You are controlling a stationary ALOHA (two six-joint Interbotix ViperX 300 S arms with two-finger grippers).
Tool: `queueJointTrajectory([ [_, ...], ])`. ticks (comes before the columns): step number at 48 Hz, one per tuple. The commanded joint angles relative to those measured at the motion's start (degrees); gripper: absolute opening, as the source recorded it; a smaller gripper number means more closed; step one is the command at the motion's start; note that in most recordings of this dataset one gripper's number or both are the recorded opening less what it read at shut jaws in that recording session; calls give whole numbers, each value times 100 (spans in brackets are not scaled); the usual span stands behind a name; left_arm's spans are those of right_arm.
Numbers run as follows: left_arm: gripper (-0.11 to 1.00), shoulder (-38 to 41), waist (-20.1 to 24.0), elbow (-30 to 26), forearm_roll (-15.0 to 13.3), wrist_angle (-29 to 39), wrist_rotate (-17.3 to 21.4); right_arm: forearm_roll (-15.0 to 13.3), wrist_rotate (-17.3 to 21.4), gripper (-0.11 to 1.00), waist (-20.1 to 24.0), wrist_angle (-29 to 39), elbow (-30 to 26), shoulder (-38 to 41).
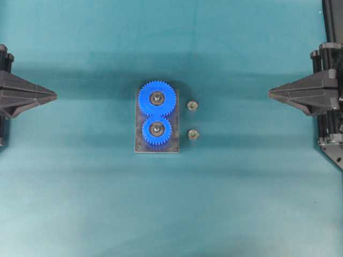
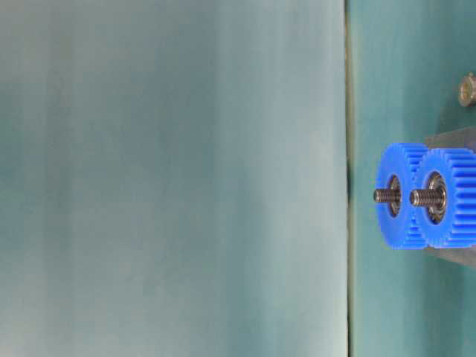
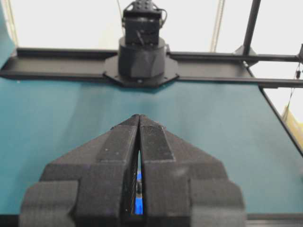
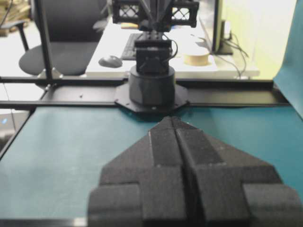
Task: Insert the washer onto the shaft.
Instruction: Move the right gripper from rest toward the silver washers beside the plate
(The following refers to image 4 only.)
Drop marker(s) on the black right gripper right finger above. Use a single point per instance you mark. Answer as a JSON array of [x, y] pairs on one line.
[[232, 188]]

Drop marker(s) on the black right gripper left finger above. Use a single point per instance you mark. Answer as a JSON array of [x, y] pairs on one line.
[[143, 186]]

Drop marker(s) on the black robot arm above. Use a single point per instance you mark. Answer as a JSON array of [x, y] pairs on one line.
[[159, 15]]

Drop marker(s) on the teal backdrop sheet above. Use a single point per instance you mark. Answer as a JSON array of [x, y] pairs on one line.
[[289, 79]]

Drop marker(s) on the grey computer mouse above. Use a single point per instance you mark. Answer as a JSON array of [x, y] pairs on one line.
[[110, 62]]

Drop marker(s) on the tan tape roll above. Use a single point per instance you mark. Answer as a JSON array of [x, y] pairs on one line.
[[196, 57]]

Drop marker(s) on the black keyboard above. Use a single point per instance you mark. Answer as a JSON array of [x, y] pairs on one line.
[[128, 53]]

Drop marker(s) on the white desk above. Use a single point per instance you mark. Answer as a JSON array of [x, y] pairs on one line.
[[159, 54]]

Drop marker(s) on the black monitor stand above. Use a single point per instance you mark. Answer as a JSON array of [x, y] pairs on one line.
[[219, 46]]

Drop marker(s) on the black office chair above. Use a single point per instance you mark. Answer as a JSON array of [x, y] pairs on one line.
[[75, 28]]

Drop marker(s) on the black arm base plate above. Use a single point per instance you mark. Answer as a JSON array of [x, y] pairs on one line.
[[152, 101]]

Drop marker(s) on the black aluminium frame rail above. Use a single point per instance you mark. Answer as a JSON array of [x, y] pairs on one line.
[[82, 92]]

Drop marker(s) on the black upright frame post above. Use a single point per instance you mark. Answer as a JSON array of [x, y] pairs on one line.
[[44, 36]]

